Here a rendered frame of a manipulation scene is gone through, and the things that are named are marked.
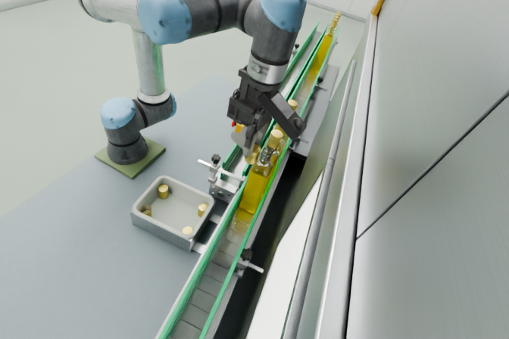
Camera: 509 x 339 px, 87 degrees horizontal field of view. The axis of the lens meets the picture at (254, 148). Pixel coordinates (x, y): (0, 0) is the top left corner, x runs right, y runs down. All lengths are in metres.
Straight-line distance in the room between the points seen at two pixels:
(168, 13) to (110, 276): 0.76
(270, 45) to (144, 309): 0.76
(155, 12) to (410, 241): 0.40
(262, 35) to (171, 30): 0.15
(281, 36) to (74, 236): 0.86
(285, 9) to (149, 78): 0.63
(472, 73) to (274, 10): 0.30
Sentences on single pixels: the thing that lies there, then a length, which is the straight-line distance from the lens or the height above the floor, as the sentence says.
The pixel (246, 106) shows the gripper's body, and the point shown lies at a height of 1.31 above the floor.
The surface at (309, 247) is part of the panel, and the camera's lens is 0.38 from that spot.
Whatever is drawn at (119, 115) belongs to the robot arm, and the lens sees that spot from 1.02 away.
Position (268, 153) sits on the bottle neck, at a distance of 0.74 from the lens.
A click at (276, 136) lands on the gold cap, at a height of 1.16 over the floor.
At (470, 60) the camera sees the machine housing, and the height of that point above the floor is 1.58.
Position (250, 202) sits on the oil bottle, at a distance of 0.86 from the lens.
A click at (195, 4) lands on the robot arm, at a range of 0.47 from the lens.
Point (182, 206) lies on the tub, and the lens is 1.02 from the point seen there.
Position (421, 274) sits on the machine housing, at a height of 1.50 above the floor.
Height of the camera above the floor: 1.64
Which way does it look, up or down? 44 degrees down
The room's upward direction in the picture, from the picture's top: 16 degrees clockwise
